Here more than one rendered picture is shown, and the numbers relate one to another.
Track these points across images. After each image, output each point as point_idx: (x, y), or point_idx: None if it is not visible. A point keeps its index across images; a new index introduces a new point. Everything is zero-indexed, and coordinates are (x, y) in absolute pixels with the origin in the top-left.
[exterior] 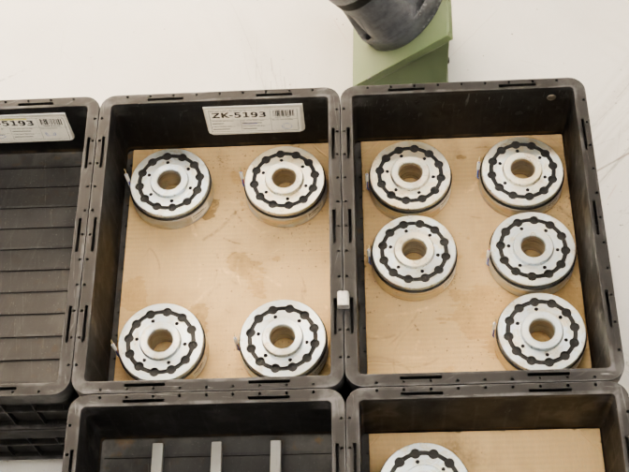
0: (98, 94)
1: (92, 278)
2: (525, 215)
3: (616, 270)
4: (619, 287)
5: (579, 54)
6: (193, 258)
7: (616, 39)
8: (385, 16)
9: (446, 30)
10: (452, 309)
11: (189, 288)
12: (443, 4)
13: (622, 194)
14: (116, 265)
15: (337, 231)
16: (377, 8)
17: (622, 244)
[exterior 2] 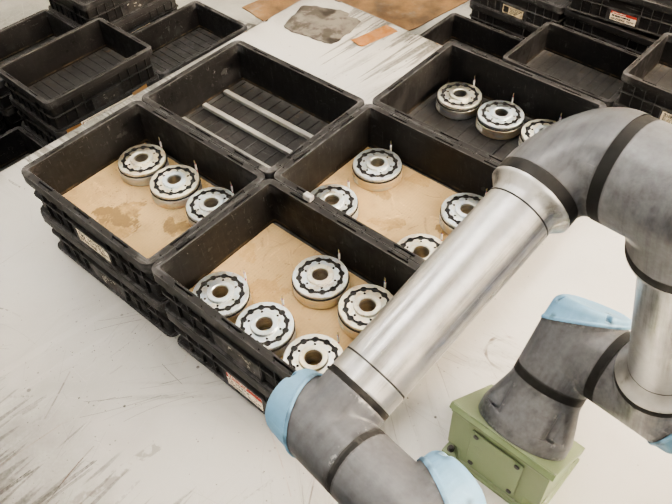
0: (608, 283)
1: (419, 130)
2: (285, 336)
3: (242, 441)
4: (231, 433)
5: None
6: (417, 208)
7: None
8: (501, 378)
9: (457, 404)
10: (279, 283)
11: (402, 199)
12: (483, 421)
13: (281, 493)
14: (442, 180)
15: (348, 219)
16: (508, 372)
17: (251, 460)
